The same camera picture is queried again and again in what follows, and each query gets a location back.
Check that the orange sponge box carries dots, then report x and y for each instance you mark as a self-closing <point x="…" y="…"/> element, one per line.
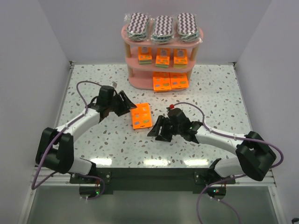
<point x="144" y="55"/>
<point x="180" y="58"/>
<point x="163" y="58"/>

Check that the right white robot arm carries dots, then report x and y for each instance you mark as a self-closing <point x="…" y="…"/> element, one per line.
<point x="253" y="157"/>

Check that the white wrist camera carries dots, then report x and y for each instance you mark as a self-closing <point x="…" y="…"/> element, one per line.
<point x="170" y="107"/>
<point x="114" y="84"/>

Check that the pink three-tier shelf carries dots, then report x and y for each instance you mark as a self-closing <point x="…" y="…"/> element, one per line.
<point x="140" y="75"/>

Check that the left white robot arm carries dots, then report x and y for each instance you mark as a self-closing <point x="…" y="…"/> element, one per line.
<point x="56" y="147"/>

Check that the orange flat pack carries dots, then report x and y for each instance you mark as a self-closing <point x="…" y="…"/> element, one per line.
<point x="141" y="116"/>
<point x="179" y="81"/>
<point x="161" y="81"/>

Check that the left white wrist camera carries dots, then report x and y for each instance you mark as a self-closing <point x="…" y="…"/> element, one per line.
<point x="114" y="84"/>

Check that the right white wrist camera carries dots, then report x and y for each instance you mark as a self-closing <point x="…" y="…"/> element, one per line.
<point x="170" y="107"/>

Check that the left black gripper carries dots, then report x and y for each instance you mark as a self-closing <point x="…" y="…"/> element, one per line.
<point x="119" y="105"/>

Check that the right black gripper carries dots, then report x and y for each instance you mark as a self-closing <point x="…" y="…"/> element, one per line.
<point x="165" y="128"/>

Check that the striped sponge pack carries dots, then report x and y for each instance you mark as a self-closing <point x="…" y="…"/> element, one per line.
<point x="163" y="29"/>
<point x="187" y="28"/>
<point x="137" y="27"/>

